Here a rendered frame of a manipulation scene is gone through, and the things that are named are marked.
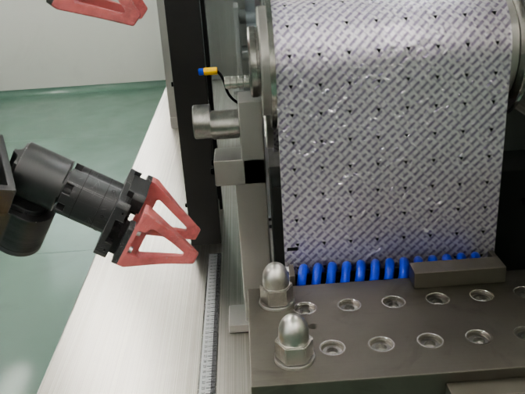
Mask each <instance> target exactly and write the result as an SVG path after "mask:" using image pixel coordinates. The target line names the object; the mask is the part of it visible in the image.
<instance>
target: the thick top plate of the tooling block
mask: <svg viewBox="0 0 525 394"><path fill-rule="evenodd" d="M293 296H294V298H295V304H294V305H293V307H291V308H290V309H288V310H284V311H280V312H272V311H268V310H264V309H263V308H262V307H261V306H260V305H259V299H260V288H254V289H248V331H249V353H250V375H251V392H252V394H445V393H446V384H447V383H452V382H462V381H483V380H494V379H504V378H525V270H507V271H506V274H505V282H495V283H484V284H474V285H453V286H441V287H430V288H414V287H413V284H412V282H411V281H410V279H409V278H396V279H384V280H373V281H352V282H341V283H330V284H318V285H297V286H293ZM289 313H297V314H299V315H301V316H302V317H304V319H305V320H306V322H307V325H308V327H309V335H311V336H312V338H313V351H314V353H315V354H316V359H315V362H314V364H313V365H312V366H311V367H309V368H307V369H305V370H302V371H286V370H284V369H282V368H280V367H278V366H277V365H276V363H275V361H274V354H275V352H276V350H275V339H276V338H277V337H278V328H279V324H280V321H281V320H282V318H283V317H284V316H286V315H287V314H289Z"/></svg>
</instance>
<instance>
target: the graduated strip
mask: <svg viewBox="0 0 525 394"><path fill-rule="evenodd" d="M221 259H222V253H210V254H208V263H207V272H206V283H205V302H204V312H203V322H202V341H201V351H200V361H199V371H198V391H197V394H216V383H217V362H218V341H219V320H220V280H221Z"/></svg>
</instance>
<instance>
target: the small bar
mask: <svg viewBox="0 0 525 394"><path fill-rule="evenodd" d="M505 274H506V266H505V264H504V263H503V262H502V261H501V260H500V259H499V257H498V256H493V257H482V258H471V259H460V260H439V261H427V262H416V263H409V279H410V281H411V282H412V285H413V287H414V288H430V287H441V286H453V285H474V284H484V283H495V282H505Z"/></svg>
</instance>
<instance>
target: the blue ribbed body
mask: <svg viewBox="0 0 525 394"><path fill-rule="evenodd" d="M471 258H481V257H480V254H479V253H478V252H472V253H471V254H470V259H471ZM455 259H456V260H460V259H466V255H465V254H464V253H458V254H457V255H456V258H455ZM441 260H452V257H451V255H449V254H447V253H446V254H444V255H443V256H442V258H441ZM427 261H438V258H437V257H436V256H435V255H429V256H428V259H427ZM413 262H414V263H416V262H423V258H422V257H421V256H415V257H414V259H413ZM408 277H409V260H408V258H406V257H405V256H403V257H401V258H400V260H399V267H395V262H394V260H393V259H392V258H387V259H386V260H385V268H381V266H380V261H379V260H378V259H373V260H371V263H370V269H367V268H366V263H365V261H364V260H358V261H357V263H356V270H353V269H352V265H351V262H349V261H345V262H343V263H342V266H341V271H339V270H338V266H337V264H336V263H335V262H330V263H328V266H327V272H324V269H323V265H322V264H321V263H315V264H314V265H313V269H312V273H310V270H309V267H308V265H306V264H301V265H300V266H299V269H298V274H296V275H295V286H297V285H318V284H330V283H341V282H352V281H373V280H384V279H396V278H408Z"/></svg>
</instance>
